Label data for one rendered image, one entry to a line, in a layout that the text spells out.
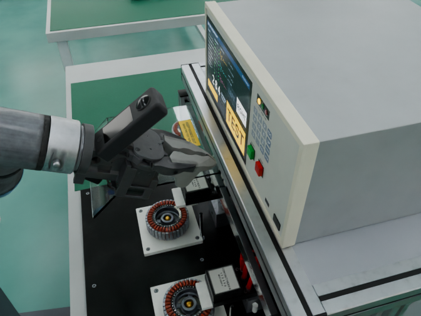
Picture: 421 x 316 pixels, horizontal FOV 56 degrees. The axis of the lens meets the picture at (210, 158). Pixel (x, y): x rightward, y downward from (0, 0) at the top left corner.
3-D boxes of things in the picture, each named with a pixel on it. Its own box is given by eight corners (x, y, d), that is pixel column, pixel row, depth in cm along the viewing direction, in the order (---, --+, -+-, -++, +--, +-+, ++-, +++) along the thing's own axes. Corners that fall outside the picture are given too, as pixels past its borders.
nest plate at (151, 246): (144, 256, 98) (143, 254, 97) (136, 211, 108) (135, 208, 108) (203, 243, 101) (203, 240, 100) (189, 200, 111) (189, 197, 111)
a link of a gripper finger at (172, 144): (199, 170, 69) (149, 162, 64) (213, 144, 66) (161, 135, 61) (203, 182, 67) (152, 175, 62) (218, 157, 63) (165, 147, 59)
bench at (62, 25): (79, 148, 244) (45, 33, 193) (72, 24, 375) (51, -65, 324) (248, 119, 266) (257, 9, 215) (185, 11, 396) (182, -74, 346)
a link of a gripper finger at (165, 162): (187, 160, 62) (134, 151, 58) (191, 151, 61) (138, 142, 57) (194, 180, 59) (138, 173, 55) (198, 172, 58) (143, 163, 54)
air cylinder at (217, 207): (215, 227, 104) (215, 214, 101) (208, 207, 110) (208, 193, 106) (233, 224, 105) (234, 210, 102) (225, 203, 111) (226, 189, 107)
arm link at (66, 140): (51, 104, 53) (50, 142, 48) (86, 111, 56) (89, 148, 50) (41, 146, 57) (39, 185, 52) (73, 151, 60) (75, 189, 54)
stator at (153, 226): (154, 247, 98) (152, 238, 96) (141, 215, 106) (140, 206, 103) (195, 232, 102) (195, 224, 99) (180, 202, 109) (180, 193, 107)
